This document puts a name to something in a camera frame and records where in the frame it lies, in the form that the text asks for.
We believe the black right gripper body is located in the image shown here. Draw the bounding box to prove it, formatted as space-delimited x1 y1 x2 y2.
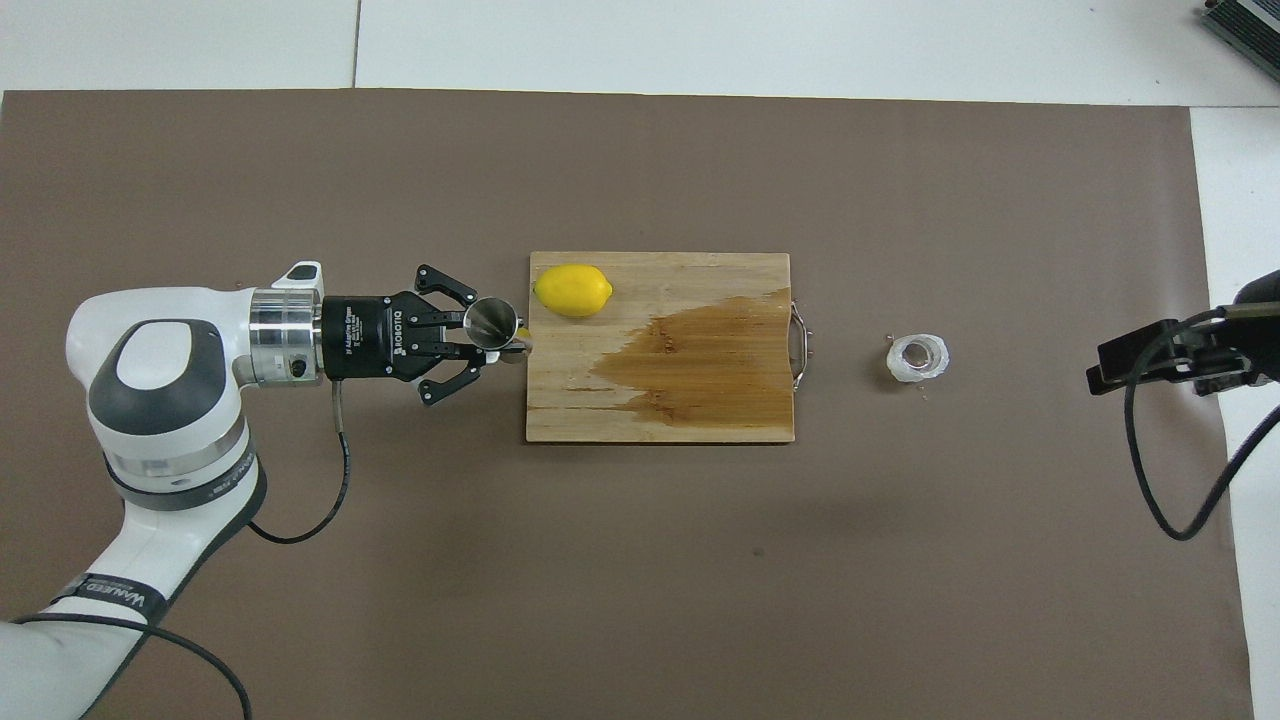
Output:
1178 270 1280 399

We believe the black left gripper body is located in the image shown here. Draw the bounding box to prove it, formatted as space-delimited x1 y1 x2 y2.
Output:
320 292 419 384

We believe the steel double jigger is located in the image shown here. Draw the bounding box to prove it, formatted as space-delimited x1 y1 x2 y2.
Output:
462 297 534 363

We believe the small clear glass cup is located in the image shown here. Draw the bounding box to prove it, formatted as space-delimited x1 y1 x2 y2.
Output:
885 333 951 384

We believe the yellow lemon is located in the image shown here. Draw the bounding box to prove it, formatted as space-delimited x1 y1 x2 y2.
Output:
533 263 614 319

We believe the wooden cutting board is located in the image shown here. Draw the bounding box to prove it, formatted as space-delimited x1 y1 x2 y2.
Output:
525 250 813 446

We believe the brown table mat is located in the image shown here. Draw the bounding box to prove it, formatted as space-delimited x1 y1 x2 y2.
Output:
0 88 1256 720

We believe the grey ribbed metal device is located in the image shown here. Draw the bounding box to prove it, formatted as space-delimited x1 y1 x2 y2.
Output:
1200 0 1280 71

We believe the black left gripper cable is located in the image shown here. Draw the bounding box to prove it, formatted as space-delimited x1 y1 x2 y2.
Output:
10 383 353 720

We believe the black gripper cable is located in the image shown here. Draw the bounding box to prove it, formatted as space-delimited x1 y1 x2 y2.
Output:
1125 308 1280 542
10 383 353 720

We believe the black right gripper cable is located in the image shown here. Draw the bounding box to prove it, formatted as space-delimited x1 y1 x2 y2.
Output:
1125 308 1280 542

